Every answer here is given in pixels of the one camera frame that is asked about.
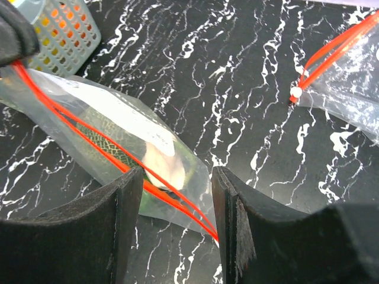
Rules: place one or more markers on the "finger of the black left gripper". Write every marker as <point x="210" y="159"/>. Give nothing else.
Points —
<point x="18" y="37"/>

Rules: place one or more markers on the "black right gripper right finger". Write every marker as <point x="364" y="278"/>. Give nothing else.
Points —
<point x="264" y="241"/>

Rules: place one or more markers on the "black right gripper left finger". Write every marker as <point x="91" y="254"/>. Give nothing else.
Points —
<point x="87" y="240"/>

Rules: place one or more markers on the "fake banana bunch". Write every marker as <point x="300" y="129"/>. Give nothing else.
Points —
<point x="47" y="41"/>

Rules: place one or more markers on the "fake orange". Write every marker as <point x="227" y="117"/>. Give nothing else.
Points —
<point x="64" y="17"/>

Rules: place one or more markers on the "fake white mushroom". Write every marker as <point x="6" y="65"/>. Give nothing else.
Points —
<point x="169" y="168"/>

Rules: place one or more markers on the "clear zip bag with vegetables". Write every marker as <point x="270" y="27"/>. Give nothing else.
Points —
<point x="99" y="128"/>

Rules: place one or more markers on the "clear zip bag with fruit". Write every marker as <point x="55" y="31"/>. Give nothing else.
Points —
<point x="342" y="78"/>

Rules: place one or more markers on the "teal plastic basket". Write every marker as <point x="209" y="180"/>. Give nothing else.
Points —
<point x="70" y="58"/>

